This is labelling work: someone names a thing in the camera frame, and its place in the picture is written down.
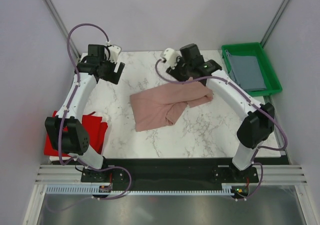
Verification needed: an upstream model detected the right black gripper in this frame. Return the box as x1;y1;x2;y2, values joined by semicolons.
166;53;193;85

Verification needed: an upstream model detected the pink t shirt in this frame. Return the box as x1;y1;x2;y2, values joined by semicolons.
129;81;214;132

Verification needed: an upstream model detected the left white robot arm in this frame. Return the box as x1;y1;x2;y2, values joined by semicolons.
45;43;125;183

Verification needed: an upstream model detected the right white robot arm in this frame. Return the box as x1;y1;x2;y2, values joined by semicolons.
160;43;275;182

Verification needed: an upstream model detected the grey blue folded shirt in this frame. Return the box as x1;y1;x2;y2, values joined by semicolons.
225;50;267;93

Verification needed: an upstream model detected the red folded t shirt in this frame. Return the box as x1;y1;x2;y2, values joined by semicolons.
43;110;109;158

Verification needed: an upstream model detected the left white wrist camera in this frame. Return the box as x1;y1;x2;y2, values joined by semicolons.
106;44;122;64

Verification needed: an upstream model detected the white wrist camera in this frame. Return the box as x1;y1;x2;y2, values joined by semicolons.
106;44;122;64
160;48;181;69

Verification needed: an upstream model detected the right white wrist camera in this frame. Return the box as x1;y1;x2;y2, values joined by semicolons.
160;48;181;69

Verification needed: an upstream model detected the left aluminium corner post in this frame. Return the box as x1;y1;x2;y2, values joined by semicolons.
34;0;82;61

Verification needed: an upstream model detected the aluminium corner post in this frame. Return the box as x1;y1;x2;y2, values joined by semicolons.
260;0;291;48
34;0;82;61

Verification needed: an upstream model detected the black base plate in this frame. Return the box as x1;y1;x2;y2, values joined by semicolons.
81;158;259;190

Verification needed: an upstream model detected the right aluminium corner post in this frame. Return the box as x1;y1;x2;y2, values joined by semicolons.
260;0;291;48

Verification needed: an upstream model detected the light blue cable duct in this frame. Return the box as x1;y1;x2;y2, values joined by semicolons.
45;184;234;196

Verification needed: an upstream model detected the aluminium front rail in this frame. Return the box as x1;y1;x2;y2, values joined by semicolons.
35;165;307;186

